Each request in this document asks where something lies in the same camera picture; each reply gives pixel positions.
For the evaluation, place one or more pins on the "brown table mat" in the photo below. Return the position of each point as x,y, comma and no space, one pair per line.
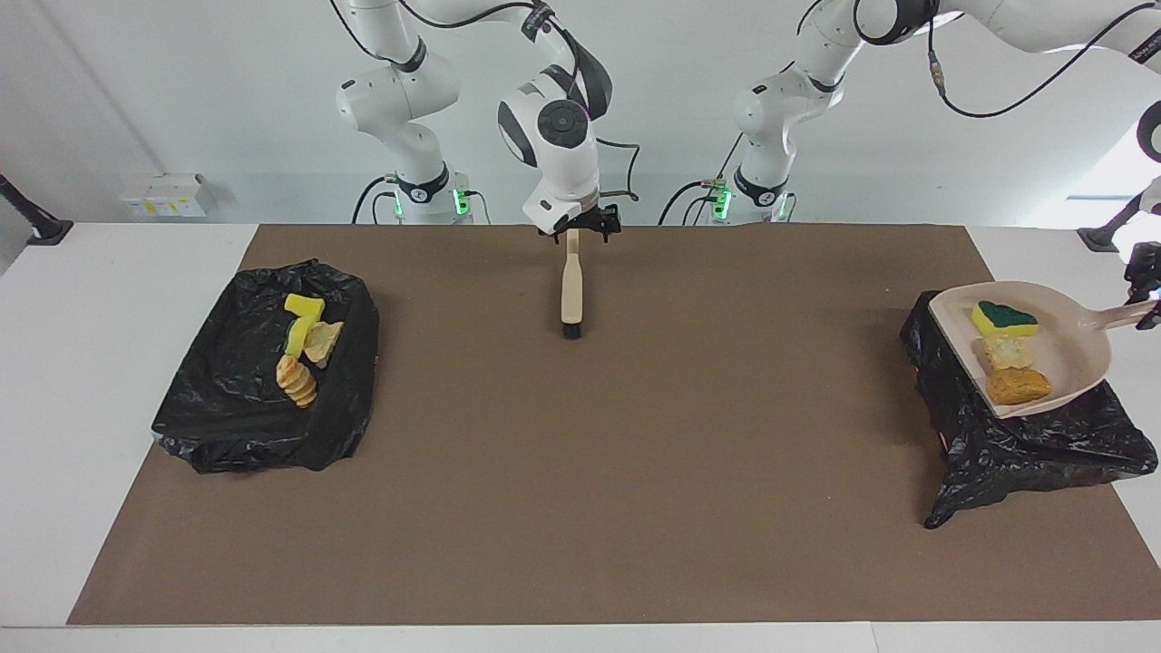
580,571

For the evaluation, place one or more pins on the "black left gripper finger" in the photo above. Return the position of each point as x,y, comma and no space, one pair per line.
1152,319

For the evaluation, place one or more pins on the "black bag lined bin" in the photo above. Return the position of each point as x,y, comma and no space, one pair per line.
1025,453
227,408

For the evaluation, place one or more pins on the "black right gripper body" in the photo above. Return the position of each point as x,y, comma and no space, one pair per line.
588,223

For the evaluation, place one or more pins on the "small yellow sponge piece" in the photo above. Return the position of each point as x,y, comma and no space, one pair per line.
297,337

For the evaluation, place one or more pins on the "toasted bread slice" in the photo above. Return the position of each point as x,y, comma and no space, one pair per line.
324,343

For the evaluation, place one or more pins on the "yellow green sponge piece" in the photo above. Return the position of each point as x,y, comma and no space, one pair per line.
1002,317

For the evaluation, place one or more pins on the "teal box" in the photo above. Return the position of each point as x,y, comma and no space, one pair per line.
1155,277

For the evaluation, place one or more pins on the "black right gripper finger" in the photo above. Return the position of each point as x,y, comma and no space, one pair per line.
614,218
557,234

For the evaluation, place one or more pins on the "pale bread chunk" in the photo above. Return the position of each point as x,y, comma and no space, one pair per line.
1009,354

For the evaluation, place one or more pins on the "beige hand brush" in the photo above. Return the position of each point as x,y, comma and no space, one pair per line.
571,290

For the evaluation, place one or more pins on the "brown bread roll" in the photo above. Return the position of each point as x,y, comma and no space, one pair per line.
1018,387

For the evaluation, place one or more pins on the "beige plastic dustpan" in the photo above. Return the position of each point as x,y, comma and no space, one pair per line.
1070,354

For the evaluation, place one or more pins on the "black clamp stand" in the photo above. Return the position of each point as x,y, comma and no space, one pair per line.
1102,238
45,231

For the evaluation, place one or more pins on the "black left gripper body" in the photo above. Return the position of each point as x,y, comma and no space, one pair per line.
1147,272

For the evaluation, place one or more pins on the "notched yellow sponge piece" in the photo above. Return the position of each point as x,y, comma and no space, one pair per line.
304,305

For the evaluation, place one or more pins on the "white wall socket box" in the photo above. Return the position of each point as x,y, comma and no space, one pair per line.
163,197

